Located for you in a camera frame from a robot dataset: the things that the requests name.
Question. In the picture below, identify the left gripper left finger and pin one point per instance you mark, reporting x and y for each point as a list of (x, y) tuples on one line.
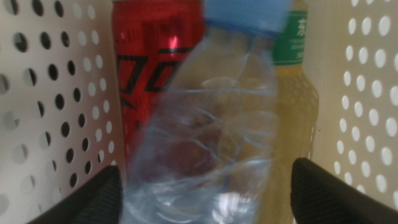
[(93, 202)]

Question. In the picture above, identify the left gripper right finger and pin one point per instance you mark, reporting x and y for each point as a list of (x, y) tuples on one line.
[(326, 199)]

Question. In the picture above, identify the yellow tea bottle green label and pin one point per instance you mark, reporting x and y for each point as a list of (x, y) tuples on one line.
[(295, 102)]

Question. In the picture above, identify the clear water bottle blue cap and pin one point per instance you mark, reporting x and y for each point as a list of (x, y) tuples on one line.
[(211, 124)]

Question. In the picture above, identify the red soda can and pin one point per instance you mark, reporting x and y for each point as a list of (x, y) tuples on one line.
[(140, 37)]

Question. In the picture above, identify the white perforated plastic basket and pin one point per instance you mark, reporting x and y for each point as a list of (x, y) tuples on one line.
[(329, 46)]

